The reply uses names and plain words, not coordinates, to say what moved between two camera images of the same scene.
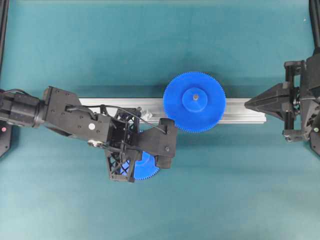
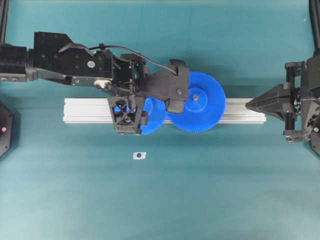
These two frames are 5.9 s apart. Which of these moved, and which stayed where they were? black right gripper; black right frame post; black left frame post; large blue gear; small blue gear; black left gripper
Moved: black left gripper; small blue gear
Stayed: black right gripper; black left frame post; large blue gear; black right frame post
